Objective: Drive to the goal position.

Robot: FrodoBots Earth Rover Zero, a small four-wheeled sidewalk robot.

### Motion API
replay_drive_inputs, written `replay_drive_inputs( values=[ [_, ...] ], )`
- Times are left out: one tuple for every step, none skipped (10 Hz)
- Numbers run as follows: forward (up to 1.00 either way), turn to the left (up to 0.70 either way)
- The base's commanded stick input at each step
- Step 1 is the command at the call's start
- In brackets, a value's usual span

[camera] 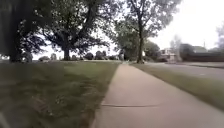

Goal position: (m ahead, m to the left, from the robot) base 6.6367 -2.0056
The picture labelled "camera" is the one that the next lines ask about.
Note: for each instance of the pale house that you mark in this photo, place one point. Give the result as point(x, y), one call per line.
point(168, 54)

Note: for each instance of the tall tree beside sidewalk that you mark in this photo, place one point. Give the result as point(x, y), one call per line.
point(140, 50)

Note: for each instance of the row of distant bushes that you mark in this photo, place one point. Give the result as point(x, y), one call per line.
point(89, 56)

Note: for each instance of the big spreading tree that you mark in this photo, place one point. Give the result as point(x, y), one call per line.
point(66, 51)

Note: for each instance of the dark hedge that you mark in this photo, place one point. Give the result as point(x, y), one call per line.
point(200, 56)

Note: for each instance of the dark shady tree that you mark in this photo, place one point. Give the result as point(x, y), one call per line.
point(13, 33)

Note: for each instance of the grey asphalt road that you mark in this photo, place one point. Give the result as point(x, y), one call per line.
point(201, 71)

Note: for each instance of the small round tree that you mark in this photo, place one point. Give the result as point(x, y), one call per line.
point(152, 50)

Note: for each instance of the grey concrete sidewalk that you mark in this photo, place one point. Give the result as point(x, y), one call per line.
point(140, 96)

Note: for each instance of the wide grass lawn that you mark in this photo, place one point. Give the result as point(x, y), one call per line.
point(50, 90)

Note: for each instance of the grass strip beside road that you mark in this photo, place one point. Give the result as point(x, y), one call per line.
point(186, 82)

